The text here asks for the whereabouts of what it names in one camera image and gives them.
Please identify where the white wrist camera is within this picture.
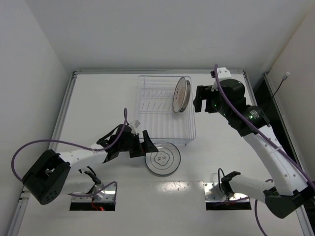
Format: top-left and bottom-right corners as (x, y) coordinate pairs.
(128, 120), (140, 135)
(210, 67), (232, 80)

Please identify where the clear wire dish rack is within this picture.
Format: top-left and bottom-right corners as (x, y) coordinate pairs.
(135, 75), (196, 146)

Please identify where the black rimmed clover plate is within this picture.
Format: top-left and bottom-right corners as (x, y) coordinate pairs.
(145, 142), (181, 177)

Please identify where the black wall cable with plug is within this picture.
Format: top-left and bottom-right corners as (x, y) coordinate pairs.
(272, 71), (290, 98)

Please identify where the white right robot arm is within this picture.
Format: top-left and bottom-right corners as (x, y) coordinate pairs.
(193, 79), (315, 219)

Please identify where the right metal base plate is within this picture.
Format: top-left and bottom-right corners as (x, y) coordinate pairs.
(203, 182), (250, 203)

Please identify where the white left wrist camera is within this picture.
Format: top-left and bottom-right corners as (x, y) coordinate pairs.
(128, 120), (140, 135)

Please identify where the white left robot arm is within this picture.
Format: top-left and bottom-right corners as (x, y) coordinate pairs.
(22, 124), (158, 205)

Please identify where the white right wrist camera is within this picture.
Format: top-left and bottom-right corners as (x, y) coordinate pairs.
(210, 67), (232, 80)

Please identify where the orange sunburst plate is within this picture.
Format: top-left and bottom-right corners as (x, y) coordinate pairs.
(172, 77), (186, 113)

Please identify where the green rimmed white plate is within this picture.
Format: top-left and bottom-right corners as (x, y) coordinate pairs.
(179, 80), (191, 113)

